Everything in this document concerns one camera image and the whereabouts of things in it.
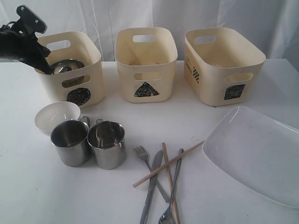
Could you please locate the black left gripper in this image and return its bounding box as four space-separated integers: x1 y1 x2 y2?
14 5 52 75

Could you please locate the steel bowl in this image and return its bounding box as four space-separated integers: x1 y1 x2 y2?
51 59 85 75

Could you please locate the steel mug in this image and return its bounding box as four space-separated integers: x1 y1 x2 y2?
87 119 127 170
50 116 92 167

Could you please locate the wooden chopstick crossing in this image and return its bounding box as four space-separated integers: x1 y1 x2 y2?
133 140 204 188

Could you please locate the steel spoon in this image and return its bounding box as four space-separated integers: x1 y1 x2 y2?
158 159 182 224

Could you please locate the wooden chopstick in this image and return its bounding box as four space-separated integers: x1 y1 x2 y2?
162 142 180 224

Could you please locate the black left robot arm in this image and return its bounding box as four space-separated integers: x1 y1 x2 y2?
0 5 54 75

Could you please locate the cream bin circle mark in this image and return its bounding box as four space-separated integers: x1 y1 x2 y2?
36 32 105 108

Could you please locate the cream bin triangle mark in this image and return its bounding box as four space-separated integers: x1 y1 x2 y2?
115 27 178 103

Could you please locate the steel fork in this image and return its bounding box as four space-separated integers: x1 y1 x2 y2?
134 146 170 203

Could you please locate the steel knife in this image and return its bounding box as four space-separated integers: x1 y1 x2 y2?
140 150 163 224

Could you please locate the cream bin square mark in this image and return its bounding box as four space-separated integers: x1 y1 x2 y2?
184 27 266 106

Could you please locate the white square ceramic plate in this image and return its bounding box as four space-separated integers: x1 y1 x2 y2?
202 106 299 209

